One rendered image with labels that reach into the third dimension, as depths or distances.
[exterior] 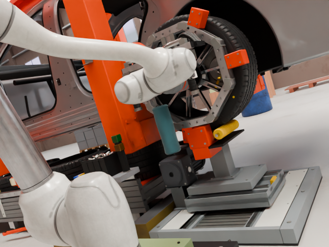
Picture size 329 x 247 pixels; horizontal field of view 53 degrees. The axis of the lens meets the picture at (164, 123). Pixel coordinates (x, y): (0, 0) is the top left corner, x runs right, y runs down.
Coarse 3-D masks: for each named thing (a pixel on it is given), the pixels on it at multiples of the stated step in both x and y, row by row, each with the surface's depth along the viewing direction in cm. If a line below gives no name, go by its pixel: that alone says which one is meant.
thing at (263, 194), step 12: (264, 180) 191; (276, 180) 181; (228, 192) 183; (240, 192) 179; (252, 192) 175; (264, 192) 171; (276, 192) 177; (192, 204) 191; (204, 204) 186; (216, 204) 182; (228, 204) 178; (240, 204) 174; (252, 204) 171; (264, 204) 167
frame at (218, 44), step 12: (180, 24) 167; (156, 36) 178; (204, 36) 162; (216, 36) 165; (216, 48) 160; (228, 72) 160; (228, 84) 161; (228, 96) 167; (216, 108) 167; (180, 120) 186; (192, 120) 176; (204, 120) 177
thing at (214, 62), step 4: (212, 52) 218; (208, 56) 220; (212, 56) 219; (208, 60) 221; (212, 60) 219; (216, 60) 213; (204, 64) 223; (208, 64) 222; (212, 64) 215; (216, 64) 214; (208, 68) 222; (212, 72) 216; (212, 76) 217; (216, 76) 215; (220, 76) 214; (212, 80) 222; (216, 80) 221; (220, 80) 215; (220, 84) 220
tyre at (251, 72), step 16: (208, 16) 174; (224, 32) 165; (240, 32) 179; (240, 48) 165; (256, 64) 180; (240, 80) 166; (256, 80) 183; (240, 96) 168; (224, 112) 174; (240, 112) 189
